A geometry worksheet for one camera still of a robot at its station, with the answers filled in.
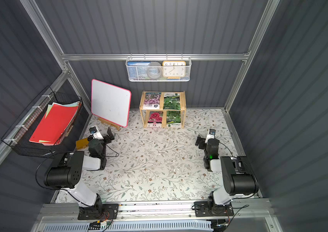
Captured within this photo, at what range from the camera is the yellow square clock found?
35.1 inches

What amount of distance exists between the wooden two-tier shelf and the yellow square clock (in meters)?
0.15

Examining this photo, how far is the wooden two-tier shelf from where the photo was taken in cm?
93
